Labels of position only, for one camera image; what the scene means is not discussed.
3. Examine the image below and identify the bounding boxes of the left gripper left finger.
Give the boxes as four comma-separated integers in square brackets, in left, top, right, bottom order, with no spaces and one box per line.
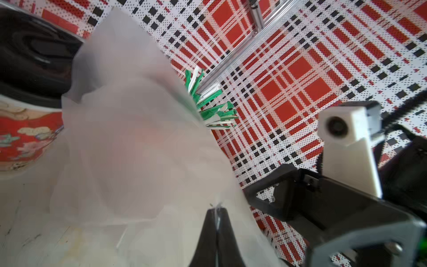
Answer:
[189,209,217,267]

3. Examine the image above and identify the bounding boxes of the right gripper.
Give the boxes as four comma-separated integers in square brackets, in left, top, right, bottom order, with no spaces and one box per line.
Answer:
[244,164,426,267]

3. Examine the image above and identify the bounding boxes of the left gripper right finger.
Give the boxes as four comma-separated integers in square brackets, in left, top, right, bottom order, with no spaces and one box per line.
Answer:
[216,208,246,267]

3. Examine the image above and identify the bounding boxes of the clear plastic carrier bag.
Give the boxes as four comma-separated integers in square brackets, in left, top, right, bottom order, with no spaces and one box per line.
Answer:
[1,8,284,267]

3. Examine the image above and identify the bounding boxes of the red milk tea cup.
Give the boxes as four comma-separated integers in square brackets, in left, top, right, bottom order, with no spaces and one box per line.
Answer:
[1,7,82,174]

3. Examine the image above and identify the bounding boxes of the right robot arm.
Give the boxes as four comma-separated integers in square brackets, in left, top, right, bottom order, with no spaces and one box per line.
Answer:
[244,92,427,267]

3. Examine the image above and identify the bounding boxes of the green white wrapped straws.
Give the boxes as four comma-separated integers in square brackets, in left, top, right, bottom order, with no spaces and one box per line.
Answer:
[185,66,239,130]

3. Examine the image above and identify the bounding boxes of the black wall hook rail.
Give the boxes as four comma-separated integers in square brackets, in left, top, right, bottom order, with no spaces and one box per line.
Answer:
[249,0,259,10]

